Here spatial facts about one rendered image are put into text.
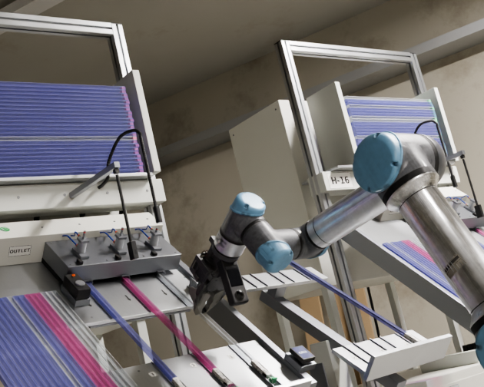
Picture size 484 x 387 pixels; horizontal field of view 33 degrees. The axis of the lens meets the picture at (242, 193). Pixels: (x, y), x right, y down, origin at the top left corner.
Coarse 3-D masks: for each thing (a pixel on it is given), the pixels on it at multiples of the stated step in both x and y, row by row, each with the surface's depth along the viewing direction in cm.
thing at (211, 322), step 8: (160, 272) 218; (168, 280) 215; (176, 288) 212; (184, 296) 209; (192, 304) 206; (208, 320) 201; (216, 328) 198; (224, 336) 196; (232, 344) 194; (240, 352) 191; (248, 352) 191; (248, 360) 189; (272, 376) 184
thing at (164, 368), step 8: (96, 296) 199; (104, 304) 196; (112, 312) 194; (120, 320) 191; (128, 328) 189; (136, 336) 186; (144, 344) 184; (144, 352) 183; (152, 352) 182; (152, 360) 181; (160, 360) 180; (160, 368) 179; (168, 368) 178; (168, 376) 176; (176, 376) 176; (176, 384) 174
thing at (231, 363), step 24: (168, 360) 183; (192, 360) 185; (216, 360) 187; (240, 360) 190; (264, 360) 192; (144, 384) 173; (168, 384) 175; (192, 384) 177; (216, 384) 179; (240, 384) 181; (264, 384) 183
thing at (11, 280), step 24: (24, 264) 206; (0, 288) 193; (24, 288) 196; (48, 288) 199; (96, 288) 204; (120, 288) 207; (144, 288) 210; (168, 288) 213; (96, 312) 194; (120, 312) 197; (144, 312) 199; (168, 312) 204
